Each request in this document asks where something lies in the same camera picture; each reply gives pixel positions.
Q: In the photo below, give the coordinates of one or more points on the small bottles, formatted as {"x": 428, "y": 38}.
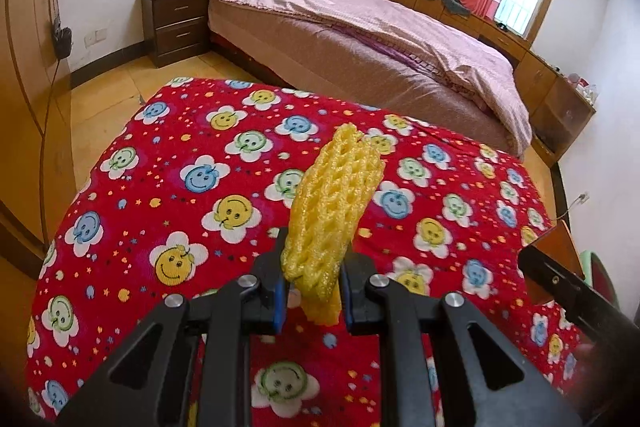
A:
{"x": 582, "y": 87}

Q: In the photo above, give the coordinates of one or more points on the black hanging pouch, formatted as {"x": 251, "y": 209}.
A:
{"x": 63, "y": 41}

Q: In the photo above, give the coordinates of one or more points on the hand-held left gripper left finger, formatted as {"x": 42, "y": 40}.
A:
{"x": 279, "y": 302}

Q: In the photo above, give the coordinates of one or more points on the light wooden cabinet row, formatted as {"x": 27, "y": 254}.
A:
{"x": 540, "y": 77}

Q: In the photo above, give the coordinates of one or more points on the green rimmed red basin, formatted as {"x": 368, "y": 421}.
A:
{"x": 605, "y": 277}

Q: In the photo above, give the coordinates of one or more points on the yellow foam fruit net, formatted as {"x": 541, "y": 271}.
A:
{"x": 330, "y": 207}

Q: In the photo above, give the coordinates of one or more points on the wall socket with plug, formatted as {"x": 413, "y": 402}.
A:
{"x": 582, "y": 198}

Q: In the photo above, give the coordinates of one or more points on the wooden wardrobe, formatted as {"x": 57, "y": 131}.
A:
{"x": 25, "y": 107}

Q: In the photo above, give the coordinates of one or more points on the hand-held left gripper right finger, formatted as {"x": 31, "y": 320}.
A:
{"x": 348, "y": 302}

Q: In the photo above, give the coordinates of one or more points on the dark wooden nightstand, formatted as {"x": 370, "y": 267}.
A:
{"x": 175, "y": 32}

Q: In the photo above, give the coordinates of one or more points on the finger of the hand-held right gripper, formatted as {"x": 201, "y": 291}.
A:
{"x": 565, "y": 287}

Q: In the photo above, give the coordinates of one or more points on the pink quilt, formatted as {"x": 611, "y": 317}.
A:
{"x": 350, "y": 7}

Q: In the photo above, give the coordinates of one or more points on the red smiley flower blanket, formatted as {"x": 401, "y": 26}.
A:
{"x": 160, "y": 202}

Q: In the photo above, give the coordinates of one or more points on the white wall socket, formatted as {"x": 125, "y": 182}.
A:
{"x": 95, "y": 37}

